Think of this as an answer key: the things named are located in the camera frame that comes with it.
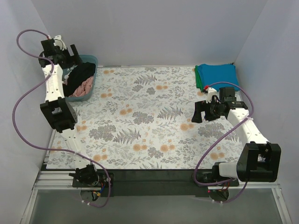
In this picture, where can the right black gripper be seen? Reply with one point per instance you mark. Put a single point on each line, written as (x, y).
(203, 111)

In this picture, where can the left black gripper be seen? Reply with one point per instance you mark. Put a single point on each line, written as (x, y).
(70, 58)

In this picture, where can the black t shirt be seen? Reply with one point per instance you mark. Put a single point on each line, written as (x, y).
(78, 75)

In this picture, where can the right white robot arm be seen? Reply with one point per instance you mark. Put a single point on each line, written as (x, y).
(259, 160)

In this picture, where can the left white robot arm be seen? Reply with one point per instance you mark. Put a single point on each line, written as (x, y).
(62, 118)

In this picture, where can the teal plastic laundry bin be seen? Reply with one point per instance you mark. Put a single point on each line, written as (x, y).
(85, 59)

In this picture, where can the white t shirt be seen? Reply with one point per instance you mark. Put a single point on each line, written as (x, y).
(65, 75)

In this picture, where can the pink t shirt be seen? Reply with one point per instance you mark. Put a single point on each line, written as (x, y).
(84, 88)

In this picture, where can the folded blue t shirt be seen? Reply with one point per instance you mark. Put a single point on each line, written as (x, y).
(218, 73)

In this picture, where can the floral patterned table mat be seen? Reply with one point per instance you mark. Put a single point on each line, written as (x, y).
(140, 118)

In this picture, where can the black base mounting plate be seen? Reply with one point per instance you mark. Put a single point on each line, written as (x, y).
(152, 182)

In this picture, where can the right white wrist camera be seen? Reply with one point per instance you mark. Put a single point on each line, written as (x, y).
(210, 93)

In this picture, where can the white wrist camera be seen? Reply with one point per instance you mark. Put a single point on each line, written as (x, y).
(58, 41)
(210, 93)

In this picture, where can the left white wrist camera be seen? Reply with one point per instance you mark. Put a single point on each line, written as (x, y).
(58, 41)

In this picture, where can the aluminium frame rail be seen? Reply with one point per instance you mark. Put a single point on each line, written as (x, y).
(53, 180)

